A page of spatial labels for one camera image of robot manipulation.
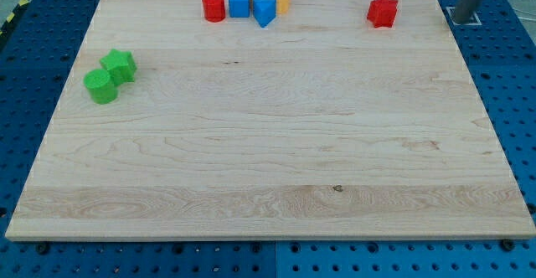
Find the red star block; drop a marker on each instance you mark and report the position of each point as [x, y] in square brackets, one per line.
[382, 13]

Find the green star block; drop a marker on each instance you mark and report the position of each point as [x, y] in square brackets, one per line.
[120, 65]

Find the light wooden board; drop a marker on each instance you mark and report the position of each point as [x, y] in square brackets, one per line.
[316, 127]

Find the blue triangular prism block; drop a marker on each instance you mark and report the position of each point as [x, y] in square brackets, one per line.
[264, 11]

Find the blue cube block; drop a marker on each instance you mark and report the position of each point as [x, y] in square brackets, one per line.
[239, 8]

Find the red cylinder block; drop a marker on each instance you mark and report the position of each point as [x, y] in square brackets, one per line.
[214, 10]

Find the green cylinder block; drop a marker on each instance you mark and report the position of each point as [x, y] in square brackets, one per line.
[100, 86]

